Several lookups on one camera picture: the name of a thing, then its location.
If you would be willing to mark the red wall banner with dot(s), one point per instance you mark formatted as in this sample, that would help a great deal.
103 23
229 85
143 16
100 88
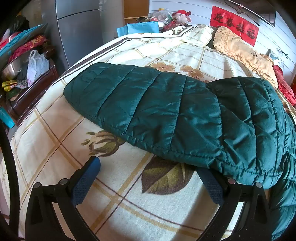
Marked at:
233 25

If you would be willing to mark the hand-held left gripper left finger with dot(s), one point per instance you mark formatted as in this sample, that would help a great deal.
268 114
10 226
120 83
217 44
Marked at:
85 183

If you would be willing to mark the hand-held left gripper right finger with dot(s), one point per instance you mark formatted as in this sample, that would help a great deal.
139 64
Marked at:
211 185

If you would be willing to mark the green quilted jacket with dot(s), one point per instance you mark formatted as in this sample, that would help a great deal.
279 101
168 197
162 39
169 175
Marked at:
161 111

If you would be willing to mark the clear plastic bag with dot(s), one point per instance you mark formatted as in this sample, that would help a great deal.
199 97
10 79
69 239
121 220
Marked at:
161 16

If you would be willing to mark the printed paper packet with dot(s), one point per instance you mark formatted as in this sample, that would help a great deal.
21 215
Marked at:
277 58

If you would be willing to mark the floral checked bed blanket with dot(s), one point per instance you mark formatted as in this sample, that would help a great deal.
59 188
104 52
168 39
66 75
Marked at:
69 143

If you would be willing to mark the beige fringed pillow towel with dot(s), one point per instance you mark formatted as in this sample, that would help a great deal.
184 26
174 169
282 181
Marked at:
242 51

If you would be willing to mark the blue folded cloth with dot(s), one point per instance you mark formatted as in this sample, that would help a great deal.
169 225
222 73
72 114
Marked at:
141 27

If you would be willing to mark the pig plush toy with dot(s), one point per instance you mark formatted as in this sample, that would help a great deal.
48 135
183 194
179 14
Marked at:
182 16

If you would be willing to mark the white plastic bag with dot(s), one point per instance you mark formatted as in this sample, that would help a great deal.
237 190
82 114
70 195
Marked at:
35 66

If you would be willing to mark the metal basin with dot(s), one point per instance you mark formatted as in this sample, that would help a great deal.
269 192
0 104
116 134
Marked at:
11 68

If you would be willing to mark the checked cream pillow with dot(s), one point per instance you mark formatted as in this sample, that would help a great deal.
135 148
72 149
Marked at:
198 34

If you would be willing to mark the pile of colourful clothes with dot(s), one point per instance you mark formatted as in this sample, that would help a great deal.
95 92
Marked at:
30 44

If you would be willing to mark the grey refrigerator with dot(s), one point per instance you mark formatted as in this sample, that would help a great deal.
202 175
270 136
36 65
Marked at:
76 30

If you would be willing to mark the wooden door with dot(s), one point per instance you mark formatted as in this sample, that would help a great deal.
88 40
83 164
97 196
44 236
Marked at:
136 9

